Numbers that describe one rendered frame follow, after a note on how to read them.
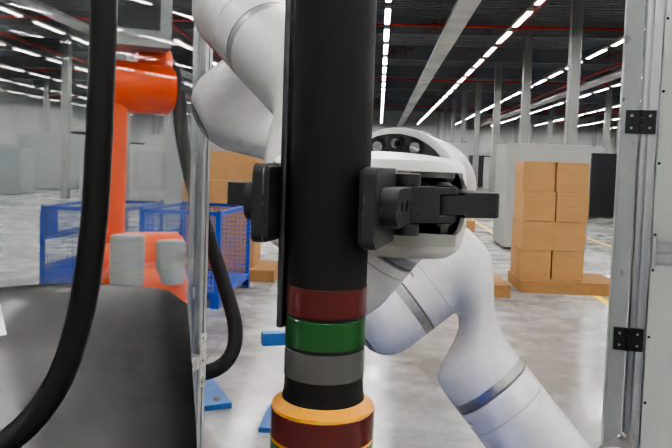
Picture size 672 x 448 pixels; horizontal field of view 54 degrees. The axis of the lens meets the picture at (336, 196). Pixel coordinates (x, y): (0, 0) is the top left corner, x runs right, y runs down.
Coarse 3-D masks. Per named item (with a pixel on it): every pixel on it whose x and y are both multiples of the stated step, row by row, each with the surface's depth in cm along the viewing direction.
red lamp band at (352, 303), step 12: (288, 288) 27; (300, 288) 26; (288, 300) 27; (300, 300) 26; (312, 300) 26; (324, 300) 26; (336, 300) 26; (348, 300) 26; (360, 300) 27; (288, 312) 27; (300, 312) 26; (312, 312) 26; (324, 312) 26; (336, 312) 26; (348, 312) 26; (360, 312) 27
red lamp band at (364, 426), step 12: (276, 420) 27; (288, 420) 26; (360, 420) 26; (372, 420) 27; (276, 432) 27; (288, 432) 26; (300, 432) 26; (312, 432) 26; (324, 432) 26; (336, 432) 26; (348, 432) 26; (360, 432) 26; (372, 432) 27; (288, 444) 26; (300, 444) 26; (312, 444) 26; (324, 444) 26; (336, 444) 26; (348, 444) 26; (360, 444) 26
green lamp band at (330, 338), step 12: (288, 324) 27; (300, 324) 26; (312, 324) 26; (324, 324) 26; (336, 324) 26; (348, 324) 26; (360, 324) 27; (288, 336) 27; (300, 336) 26; (312, 336) 26; (324, 336) 26; (336, 336) 26; (348, 336) 26; (360, 336) 27; (300, 348) 26; (312, 348) 26; (324, 348) 26; (336, 348) 26; (348, 348) 26
